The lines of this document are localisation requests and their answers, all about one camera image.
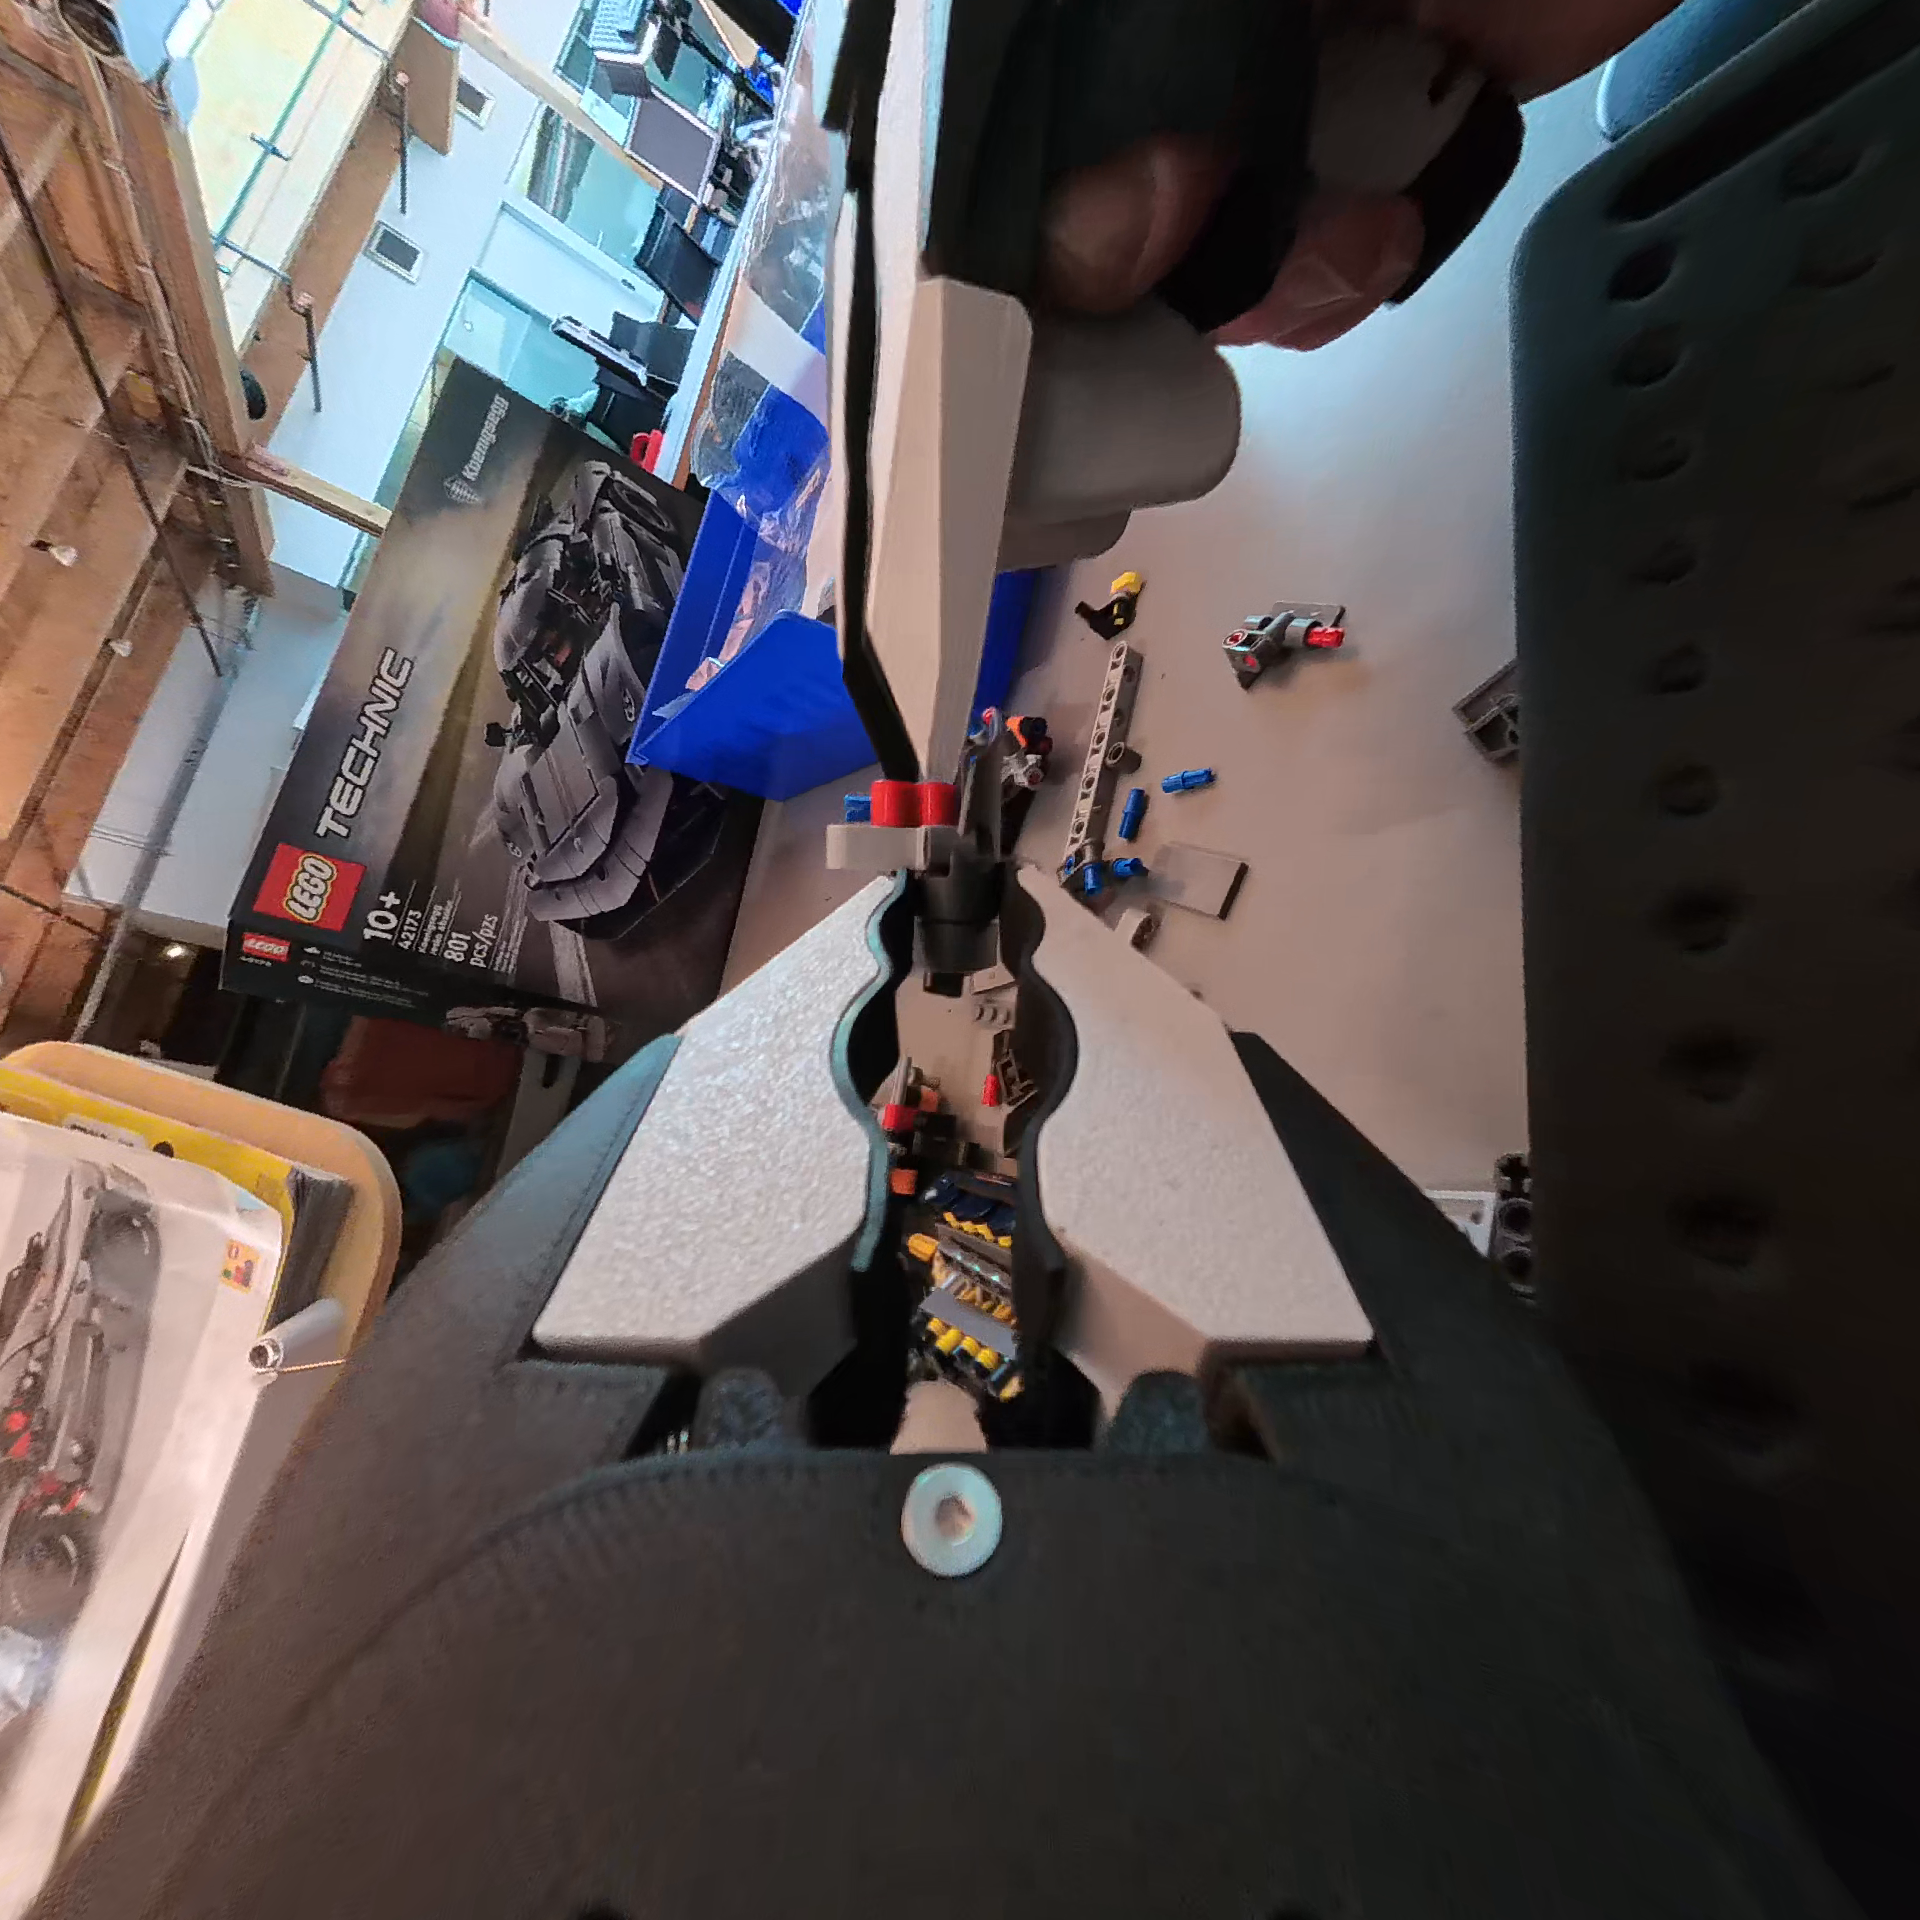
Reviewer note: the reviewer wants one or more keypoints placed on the red lego connector blue pin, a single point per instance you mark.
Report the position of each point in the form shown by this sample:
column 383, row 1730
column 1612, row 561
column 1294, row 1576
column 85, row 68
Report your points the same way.
column 900, row 802

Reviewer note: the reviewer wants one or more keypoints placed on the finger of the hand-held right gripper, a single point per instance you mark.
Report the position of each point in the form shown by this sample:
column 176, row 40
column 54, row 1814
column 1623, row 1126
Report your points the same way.
column 853, row 450
column 938, row 522

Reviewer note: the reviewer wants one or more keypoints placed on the small black yellow lego piece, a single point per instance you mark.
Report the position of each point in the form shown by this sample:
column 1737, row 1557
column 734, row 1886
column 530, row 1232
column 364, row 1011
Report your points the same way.
column 1115, row 599

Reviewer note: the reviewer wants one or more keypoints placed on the dark grey square lego slope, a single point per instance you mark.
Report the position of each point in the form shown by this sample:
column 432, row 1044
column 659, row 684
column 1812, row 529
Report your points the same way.
column 1007, row 1069

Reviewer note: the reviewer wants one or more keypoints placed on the light grey studded lego plate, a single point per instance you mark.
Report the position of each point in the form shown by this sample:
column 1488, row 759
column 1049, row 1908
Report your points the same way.
column 1462, row 1208

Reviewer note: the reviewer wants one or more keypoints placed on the dark grey curved lego piece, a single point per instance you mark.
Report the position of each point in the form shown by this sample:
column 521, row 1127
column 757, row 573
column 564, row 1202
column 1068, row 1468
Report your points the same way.
column 959, row 900

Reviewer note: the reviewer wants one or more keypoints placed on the lego instruction booklet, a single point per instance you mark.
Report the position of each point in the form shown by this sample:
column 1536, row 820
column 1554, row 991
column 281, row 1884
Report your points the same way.
column 89, row 1350

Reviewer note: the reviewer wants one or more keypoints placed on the grey lego engine block assembly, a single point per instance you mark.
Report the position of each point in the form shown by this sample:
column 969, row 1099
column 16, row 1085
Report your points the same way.
column 966, row 1291

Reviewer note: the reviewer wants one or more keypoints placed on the long light grey lego beam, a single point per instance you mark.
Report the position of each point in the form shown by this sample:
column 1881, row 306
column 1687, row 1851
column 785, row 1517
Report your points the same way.
column 1106, row 749

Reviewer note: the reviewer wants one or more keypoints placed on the small dark grey lego bracket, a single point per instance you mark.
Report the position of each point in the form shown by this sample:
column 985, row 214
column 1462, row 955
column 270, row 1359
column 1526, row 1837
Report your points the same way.
column 1488, row 706

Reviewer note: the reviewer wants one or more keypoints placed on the blue plastic bin with label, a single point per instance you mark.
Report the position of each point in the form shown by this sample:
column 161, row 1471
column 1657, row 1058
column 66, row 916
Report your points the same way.
column 781, row 703

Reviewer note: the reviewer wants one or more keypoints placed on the grey lego connector blue pins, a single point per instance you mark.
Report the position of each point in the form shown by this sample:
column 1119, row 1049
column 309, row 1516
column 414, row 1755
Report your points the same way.
column 1095, row 869

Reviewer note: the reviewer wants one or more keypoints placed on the blue lego suspension assembly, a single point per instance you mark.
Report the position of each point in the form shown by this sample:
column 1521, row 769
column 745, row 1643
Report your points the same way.
column 1020, row 741

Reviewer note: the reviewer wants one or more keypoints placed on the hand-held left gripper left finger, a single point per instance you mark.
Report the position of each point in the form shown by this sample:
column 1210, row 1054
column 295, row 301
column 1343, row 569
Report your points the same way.
column 703, row 1198

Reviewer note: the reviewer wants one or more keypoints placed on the dark grey flat lego tile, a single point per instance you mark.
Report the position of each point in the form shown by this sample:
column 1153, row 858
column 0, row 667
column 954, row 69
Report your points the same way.
column 1197, row 880

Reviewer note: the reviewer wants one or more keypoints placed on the person's right hand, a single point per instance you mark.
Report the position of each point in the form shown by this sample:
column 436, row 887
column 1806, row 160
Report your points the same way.
column 1140, row 224

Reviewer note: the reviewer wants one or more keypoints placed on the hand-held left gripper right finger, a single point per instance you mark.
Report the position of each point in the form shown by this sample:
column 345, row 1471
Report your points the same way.
column 1197, row 1198

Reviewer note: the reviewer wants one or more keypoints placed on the black perforated panel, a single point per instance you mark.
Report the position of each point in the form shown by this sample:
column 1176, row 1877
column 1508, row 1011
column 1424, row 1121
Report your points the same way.
column 1725, row 900

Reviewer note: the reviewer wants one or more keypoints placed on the grey lego angle beam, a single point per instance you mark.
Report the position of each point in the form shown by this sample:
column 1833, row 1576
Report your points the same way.
column 1511, row 1215

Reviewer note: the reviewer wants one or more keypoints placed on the empty clear plastic bags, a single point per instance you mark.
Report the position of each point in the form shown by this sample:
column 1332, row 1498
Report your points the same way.
column 765, row 376

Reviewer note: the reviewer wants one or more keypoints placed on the lego set box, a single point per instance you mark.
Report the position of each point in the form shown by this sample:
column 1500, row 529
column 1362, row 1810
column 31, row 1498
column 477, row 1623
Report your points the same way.
column 495, row 719

